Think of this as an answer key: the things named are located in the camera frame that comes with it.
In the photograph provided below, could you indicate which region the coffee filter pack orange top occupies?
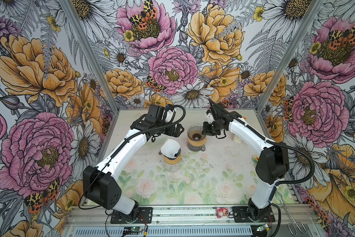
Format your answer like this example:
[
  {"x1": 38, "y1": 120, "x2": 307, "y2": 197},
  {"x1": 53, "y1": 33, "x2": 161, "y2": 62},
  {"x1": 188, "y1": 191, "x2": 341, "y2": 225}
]
[{"x1": 229, "y1": 116, "x2": 247, "y2": 143}]

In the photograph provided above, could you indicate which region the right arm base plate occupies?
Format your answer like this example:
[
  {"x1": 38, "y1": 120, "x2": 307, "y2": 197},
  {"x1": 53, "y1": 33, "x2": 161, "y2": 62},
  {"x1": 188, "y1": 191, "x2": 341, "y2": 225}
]
[{"x1": 232, "y1": 206, "x2": 276, "y2": 223}]

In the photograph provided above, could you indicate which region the green circuit board right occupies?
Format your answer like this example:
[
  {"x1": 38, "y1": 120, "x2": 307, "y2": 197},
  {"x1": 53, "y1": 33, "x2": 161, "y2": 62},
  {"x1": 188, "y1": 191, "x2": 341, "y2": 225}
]
[{"x1": 256, "y1": 224, "x2": 270, "y2": 232}]

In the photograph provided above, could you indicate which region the green circuit board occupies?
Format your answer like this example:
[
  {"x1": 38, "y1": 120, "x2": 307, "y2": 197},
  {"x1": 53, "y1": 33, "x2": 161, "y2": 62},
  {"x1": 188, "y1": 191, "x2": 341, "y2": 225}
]
[
  {"x1": 122, "y1": 227, "x2": 145, "y2": 236},
  {"x1": 256, "y1": 224, "x2": 270, "y2": 232}
]

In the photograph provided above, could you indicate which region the grey ribbed glass pitcher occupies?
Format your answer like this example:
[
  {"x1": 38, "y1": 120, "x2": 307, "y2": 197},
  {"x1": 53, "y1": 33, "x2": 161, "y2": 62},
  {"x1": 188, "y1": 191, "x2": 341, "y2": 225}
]
[{"x1": 187, "y1": 139, "x2": 206, "y2": 152}]

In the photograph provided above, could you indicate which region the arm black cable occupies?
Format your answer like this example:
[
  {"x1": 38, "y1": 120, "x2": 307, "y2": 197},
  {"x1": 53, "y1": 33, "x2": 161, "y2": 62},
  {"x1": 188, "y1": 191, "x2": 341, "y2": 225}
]
[
  {"x1": 208, "y1": 99, "x2": 315, "y2": 187},
  {"x1": 78, "y1": 104, "x2": 187, "y2": 210}
]

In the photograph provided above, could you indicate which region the aluminium front rail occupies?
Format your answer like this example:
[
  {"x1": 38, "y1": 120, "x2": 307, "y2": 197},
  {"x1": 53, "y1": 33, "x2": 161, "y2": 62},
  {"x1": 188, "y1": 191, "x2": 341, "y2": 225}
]
[{"x1": 62, "y1": 204, "x2": 326, "y2": 237}]

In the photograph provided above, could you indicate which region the metal wire hook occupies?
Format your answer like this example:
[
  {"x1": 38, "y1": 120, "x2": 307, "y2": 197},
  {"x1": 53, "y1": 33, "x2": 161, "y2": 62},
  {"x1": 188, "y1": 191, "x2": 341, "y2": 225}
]
[{"x1": 276, "y1": 191, "x2": 307, "y2": 237}]

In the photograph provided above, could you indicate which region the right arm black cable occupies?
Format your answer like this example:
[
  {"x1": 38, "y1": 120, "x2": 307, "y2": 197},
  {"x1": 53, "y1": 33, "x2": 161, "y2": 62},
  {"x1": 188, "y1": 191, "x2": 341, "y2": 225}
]
[{"x1": 208, "y1": 99, "x2": 315, "y2": 187}]

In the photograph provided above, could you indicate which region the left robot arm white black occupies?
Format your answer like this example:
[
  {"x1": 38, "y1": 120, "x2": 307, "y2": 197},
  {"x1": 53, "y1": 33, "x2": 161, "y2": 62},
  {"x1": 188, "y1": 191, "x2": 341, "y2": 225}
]
[{"x1": 83, "y1": 104, "x2": 186, "y2": 222}]

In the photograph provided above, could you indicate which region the colourful small toy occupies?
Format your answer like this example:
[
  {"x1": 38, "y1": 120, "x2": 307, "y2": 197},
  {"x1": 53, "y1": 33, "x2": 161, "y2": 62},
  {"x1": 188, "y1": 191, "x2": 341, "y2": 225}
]
[{"x1": 252, "y1": 155, "x2": 259, "y2": 164}]

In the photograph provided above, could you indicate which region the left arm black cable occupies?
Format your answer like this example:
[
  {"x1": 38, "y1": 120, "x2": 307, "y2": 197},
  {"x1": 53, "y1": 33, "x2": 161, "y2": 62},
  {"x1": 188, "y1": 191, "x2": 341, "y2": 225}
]
[{"x1": 78, "y1": 104, "x2": 187, "y2": 210}]

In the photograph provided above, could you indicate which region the white paper coffee filter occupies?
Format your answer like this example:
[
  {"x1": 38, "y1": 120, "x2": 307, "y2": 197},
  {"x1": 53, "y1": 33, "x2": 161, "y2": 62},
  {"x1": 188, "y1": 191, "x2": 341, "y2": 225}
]
[{"x1": 160, "y1": 139, "x2": 181, "y2": 160}]

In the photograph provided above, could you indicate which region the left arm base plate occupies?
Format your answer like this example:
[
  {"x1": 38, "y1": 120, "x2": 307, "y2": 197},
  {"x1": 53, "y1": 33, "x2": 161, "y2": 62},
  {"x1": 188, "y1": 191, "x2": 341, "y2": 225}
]
[{"x1": 110, "y1": 207, "x2": 153, "y2": 224}]

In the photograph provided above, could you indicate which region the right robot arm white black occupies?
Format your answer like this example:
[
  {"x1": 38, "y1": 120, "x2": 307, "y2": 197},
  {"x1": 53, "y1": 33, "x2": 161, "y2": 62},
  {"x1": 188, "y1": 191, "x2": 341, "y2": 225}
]
[{"x1": 203, "y1": 99, "x2": 289, "y2": 221}]

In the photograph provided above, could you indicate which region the green circuit board left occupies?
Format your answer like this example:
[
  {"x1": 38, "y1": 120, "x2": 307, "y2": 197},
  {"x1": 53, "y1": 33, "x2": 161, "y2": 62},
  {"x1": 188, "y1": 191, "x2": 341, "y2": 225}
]
[{"x1": 122, "y1": 227, "x2": 145, "y2": 236}]

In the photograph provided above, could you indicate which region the grey glass dripper cone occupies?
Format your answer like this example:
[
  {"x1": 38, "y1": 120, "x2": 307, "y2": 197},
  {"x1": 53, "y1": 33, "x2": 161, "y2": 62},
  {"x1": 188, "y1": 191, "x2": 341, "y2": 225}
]
[{"x1": 187, "y1": 125, "x2": 206, "y2": 141}]

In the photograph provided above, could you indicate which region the pink toy on rail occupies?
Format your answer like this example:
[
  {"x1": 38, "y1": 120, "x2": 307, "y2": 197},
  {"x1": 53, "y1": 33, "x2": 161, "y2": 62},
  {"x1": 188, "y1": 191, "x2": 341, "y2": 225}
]
[{"x1": 217, "y1": 207, "x2": 229, "y2": 218}]

